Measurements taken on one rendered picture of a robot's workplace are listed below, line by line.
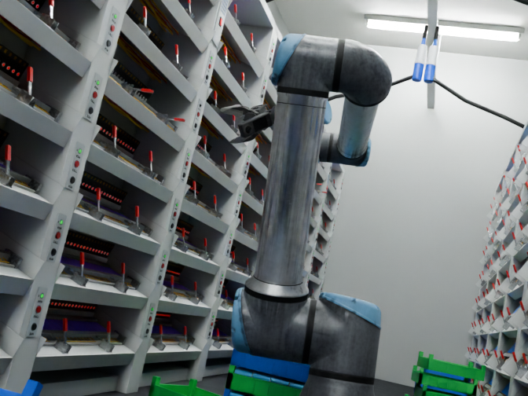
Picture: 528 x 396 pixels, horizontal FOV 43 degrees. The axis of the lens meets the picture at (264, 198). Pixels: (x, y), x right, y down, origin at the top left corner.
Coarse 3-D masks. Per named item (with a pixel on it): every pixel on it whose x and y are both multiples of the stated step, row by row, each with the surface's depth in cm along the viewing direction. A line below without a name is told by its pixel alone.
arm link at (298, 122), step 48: (288, 48) 142; (336, 48) 142; (288, 96) 144; (288, 144) 145; (288, 192) 146; (288, 240) 148; (240, 288) 156; (288, 288) 149; (240, 336) 150; (288, 336) 149
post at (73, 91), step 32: (64, 0) 176; (96, 32) 172; (32, 64) 174; (64, 64) 172; (96, 64) 172; (64, 96) 170; (32, 160) 168; (64, 160) 166; (64, 192) 168; (0, 224) 166; (32, 224) 164; (64, 224) 170; (32, 288) 161; (0, 320) 161; (32, 352) 165; (0, 384) 157
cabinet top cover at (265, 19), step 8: (240, 0) 294; (248, 0) 292; (256, 0) 291; (264, 0) 296; (232, 8) 304; (240, 8) 302; (248, 8) 300; (256, 8) 298; (264, 8) 297; (240, 16) 311; (248, 16) 309; (256, 16) 307; (264, 16) 305; (272, 16) 311; (240, 24) 320; (248, 24) 318; (256, 24) 316; (264, 24) 314; (272, 24) 313
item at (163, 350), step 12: (156, 312) 278; (156, 324) 277; (168, 324) 290; (180, 324) 296; (156, 336) 257; (168, 336) 268; (180, 336) 281; (192, 336) 293; (156, 348) 248; (168, 348) 259; (180, 348) 271; (192, 348) 284; (156, 360) 246; (168, 360) 258; (180, 360) 271
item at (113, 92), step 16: (112, 64) 179; (112, 80) 181; (112, 96) 185; (128, 96) 192; (128, 112) 196; (144, 112) 203; (160, 112) 241; (144, 128) 232; (160, 128) 217; (176, 128) 237; (176, 144) 231
